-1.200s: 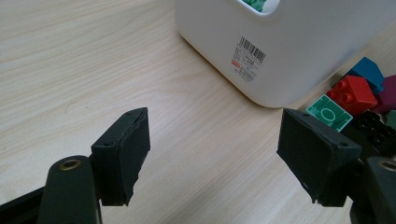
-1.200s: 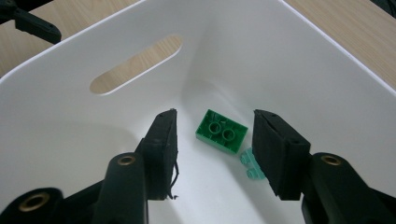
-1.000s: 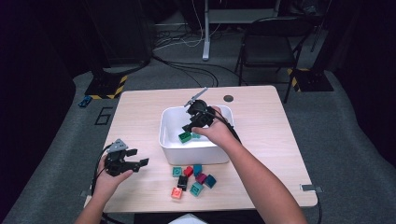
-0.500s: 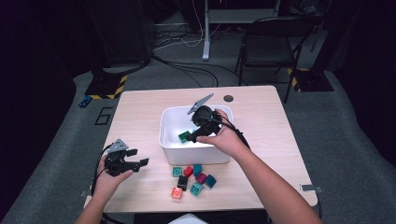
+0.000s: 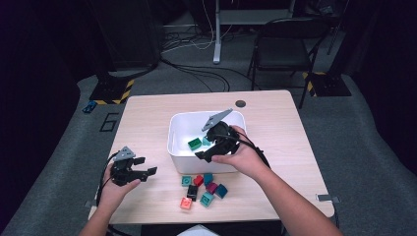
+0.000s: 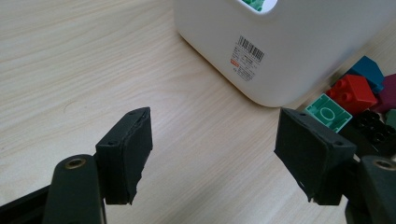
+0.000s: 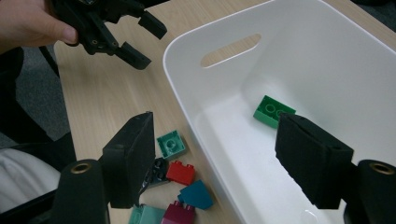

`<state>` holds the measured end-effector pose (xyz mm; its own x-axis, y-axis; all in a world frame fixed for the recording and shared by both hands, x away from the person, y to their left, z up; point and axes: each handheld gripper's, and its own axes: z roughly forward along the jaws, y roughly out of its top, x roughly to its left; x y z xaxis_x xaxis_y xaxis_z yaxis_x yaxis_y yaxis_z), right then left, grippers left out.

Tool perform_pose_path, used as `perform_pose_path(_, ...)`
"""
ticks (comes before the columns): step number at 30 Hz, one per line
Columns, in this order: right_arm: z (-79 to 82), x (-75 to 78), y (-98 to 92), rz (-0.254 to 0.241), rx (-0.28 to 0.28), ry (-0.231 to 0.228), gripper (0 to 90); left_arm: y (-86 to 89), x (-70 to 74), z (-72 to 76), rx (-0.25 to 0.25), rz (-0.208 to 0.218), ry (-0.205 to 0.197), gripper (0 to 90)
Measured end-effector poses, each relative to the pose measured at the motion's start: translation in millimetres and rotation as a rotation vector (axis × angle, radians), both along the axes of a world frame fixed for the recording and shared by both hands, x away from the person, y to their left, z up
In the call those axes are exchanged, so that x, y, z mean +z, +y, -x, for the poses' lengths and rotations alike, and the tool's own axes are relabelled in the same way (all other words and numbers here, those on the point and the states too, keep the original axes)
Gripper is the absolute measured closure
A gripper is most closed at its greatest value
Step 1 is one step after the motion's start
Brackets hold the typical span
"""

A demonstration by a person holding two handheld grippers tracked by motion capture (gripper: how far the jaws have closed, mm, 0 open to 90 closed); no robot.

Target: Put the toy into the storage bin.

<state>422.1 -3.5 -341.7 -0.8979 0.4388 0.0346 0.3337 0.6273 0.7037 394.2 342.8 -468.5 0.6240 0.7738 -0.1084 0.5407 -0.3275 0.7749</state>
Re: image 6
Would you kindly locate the black toy brick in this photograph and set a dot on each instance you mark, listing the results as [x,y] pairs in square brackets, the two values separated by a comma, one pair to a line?
[373,133]

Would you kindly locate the red toy brick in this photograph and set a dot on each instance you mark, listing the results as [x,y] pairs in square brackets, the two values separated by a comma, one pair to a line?
[353,93]

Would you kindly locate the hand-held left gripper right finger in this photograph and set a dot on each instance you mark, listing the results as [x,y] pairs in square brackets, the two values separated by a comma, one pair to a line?
[311,155]

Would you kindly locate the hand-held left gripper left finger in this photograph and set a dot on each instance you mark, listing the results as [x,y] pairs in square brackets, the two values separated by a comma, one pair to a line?
[124,155]

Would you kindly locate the magenta toy brick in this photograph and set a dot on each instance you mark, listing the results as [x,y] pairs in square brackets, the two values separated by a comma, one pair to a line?
[387,93]

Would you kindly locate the blue sloped toy brick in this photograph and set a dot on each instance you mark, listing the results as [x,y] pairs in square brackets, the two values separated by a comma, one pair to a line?
[367,73]

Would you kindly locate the white plastic bin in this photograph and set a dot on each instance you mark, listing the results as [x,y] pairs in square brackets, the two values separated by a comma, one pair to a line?
[280,46]

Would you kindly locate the teal toy brick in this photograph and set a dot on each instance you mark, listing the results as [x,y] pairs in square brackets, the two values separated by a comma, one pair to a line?
[328,113]
[253,3]
[392,118]

